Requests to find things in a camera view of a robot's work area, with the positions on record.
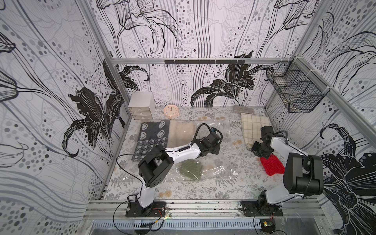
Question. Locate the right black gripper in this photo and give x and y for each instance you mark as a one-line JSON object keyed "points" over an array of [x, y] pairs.
{"points": [[259, 149]]}

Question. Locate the red knitted cloth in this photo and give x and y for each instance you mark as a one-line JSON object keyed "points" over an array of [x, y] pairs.
{"points": [[272, 165]]}

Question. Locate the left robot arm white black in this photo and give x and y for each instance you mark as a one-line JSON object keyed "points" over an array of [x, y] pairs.
{"points": [[155, 166]]}

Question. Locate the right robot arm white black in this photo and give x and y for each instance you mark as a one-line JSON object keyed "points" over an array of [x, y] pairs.
{"points": [[302, 173]]}

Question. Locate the white cable duct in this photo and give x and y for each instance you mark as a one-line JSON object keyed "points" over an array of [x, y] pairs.
{"points": [[179, 224]]}

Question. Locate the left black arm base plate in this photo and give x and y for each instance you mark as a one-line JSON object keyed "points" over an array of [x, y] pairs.
{"points": [[156, 209]]}

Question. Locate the peach round alarm clock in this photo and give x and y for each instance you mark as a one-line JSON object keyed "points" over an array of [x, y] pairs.
{"points": [[171, 111]]}

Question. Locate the clear plastic vacuum bag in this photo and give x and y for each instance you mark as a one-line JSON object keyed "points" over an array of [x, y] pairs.
{"points": [[213, 166]]}

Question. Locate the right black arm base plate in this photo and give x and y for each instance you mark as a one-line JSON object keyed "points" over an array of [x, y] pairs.
{"points": [[254, 208]]}

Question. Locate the black white patterned scarf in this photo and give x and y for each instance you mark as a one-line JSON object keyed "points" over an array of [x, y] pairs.
{"points": [[151, 134]]}

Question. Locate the black wall rail strip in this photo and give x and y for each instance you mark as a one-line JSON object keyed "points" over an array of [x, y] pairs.
{"points": [[205, 62]]}

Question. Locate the black wire wall basket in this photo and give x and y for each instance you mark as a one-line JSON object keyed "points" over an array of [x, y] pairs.
{"points": [[296, 86]]}

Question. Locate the beige fluffy scarf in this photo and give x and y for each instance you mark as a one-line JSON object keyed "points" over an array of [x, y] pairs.
{"points": [[181, 132]]}

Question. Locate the white mini drawer unit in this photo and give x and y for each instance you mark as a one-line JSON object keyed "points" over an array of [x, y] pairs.
{"points": [[142, 106]]}

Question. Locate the cream checked cloth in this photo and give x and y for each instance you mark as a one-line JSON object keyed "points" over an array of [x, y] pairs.
{"points": [[251, 126]]}

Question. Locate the grey flat sponge block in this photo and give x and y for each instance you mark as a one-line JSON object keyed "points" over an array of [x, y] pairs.
{"points": [[243, 109]]}

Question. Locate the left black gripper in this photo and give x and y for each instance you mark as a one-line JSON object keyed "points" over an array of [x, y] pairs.
{"points": [[215, 146]]}

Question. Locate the green knitted cloth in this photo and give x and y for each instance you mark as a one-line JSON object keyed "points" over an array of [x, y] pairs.
{"points": [[191, 169]]}

